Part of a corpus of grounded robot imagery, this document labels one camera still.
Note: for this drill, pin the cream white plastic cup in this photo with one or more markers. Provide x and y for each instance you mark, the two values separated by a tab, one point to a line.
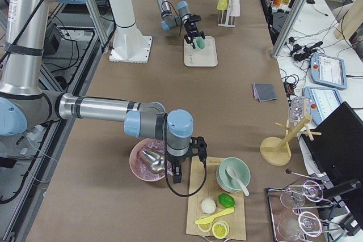
235	0

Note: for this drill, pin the wooden mug tree stand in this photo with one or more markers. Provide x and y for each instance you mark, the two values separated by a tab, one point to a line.
276	151

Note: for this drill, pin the green lime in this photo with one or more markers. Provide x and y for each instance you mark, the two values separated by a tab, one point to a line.
226	200

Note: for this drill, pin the pink bowl with ice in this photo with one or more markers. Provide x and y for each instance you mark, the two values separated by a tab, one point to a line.
138	167

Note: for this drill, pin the metal ice scoop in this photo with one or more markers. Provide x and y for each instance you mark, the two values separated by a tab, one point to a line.
153	160

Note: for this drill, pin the folded grey cloth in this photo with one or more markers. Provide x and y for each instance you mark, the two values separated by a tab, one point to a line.
264	92

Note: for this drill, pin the green plastic cup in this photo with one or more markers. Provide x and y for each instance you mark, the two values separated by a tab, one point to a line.
199	43

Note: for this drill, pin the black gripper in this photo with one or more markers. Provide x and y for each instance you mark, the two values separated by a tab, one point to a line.
192	30
176	162

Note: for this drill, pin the lemon half left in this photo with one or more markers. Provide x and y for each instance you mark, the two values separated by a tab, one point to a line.
205	228

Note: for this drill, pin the white ceramic spoon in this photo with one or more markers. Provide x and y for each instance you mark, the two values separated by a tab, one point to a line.
233	174

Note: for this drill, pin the black wire glass rack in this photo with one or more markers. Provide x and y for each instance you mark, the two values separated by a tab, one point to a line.
301	212

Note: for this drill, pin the lemon half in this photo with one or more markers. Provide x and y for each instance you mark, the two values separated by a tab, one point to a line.
220	229
205	228

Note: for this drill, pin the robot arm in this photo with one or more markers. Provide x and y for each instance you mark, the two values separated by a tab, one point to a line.
185	18
24	104

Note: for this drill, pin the yellow plastic knife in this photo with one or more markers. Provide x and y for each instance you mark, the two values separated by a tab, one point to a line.
211	218

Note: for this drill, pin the blue teach pendant near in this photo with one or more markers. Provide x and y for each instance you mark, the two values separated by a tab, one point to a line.
323	101

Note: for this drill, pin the blue teach pendant far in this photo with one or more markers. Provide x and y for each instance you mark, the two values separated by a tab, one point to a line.
328	71

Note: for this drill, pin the pink plastic cup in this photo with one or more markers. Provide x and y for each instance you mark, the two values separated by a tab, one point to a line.
235	9

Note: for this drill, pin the lemon half right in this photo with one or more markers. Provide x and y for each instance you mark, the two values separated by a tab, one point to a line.
220	229

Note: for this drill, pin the cream rabbit tray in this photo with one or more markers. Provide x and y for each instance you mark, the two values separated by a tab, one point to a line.
206	57

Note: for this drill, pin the yellow plastic cup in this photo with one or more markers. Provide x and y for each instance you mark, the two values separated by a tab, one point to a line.
222	5

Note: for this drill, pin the wooden cutting board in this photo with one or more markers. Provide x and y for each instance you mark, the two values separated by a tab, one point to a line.
236	220

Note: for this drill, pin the blue teach pendant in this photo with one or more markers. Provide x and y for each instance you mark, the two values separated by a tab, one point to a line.
328	71
323	101

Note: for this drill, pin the white wire cup rack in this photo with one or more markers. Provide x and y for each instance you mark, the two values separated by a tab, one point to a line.
224	18

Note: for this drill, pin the aluminium frame post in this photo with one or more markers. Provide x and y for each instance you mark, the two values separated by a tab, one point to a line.
287	27

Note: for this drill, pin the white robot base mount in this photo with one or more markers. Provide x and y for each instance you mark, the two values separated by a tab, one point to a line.
129	44

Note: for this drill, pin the white garlic bulb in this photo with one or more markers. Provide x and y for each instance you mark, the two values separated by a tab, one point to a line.
208	206

